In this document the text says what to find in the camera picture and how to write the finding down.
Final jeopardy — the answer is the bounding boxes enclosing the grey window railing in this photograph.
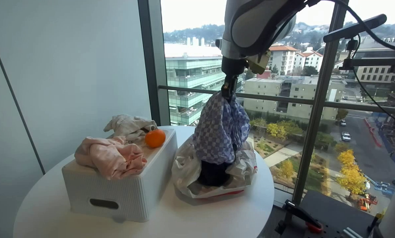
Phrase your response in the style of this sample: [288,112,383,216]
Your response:
[157,85,395,114]

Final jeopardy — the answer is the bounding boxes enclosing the black stand camera cable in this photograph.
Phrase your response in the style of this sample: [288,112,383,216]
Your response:
[337,0,395,126]

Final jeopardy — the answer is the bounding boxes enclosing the yellow black tool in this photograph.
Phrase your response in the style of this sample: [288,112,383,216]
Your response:
[366,210,386,238]

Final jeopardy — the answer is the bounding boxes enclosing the white red plastic bag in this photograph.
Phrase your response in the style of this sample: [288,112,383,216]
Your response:
[172,134,259,205]

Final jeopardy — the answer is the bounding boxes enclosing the navy blue cloth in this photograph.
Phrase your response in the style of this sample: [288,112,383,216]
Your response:
[197,159,234,188]

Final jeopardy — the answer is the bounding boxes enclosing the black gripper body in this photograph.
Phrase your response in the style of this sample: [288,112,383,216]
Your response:
[221,56,247,89]

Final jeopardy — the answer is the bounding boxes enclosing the black tripod stand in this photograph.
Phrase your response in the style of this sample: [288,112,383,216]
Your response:
[275,0,389,235]

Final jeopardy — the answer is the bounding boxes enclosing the cream white crumpled cloth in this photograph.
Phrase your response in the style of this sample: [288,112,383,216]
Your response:
[103,114,159,145]

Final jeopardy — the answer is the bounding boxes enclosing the pink crumpled cloth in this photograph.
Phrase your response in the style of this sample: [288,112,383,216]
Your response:
[74,135,148,181]

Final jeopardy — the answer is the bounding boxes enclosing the purple white checkered cloth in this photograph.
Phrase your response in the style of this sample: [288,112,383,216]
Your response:
[192,91,252,167]

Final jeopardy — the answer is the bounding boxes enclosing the black stereo camera bar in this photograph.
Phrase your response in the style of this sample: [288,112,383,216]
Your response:
[341,54,395,74]

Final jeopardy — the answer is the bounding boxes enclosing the orange fruit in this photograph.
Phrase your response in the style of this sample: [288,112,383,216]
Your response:
[143,128,168,149]

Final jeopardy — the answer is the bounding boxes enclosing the white plastic box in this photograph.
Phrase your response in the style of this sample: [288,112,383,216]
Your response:
[61,126,180,223]

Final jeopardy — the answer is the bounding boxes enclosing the green brown wrist camera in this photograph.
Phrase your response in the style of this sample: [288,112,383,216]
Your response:
[245,49,274,75]

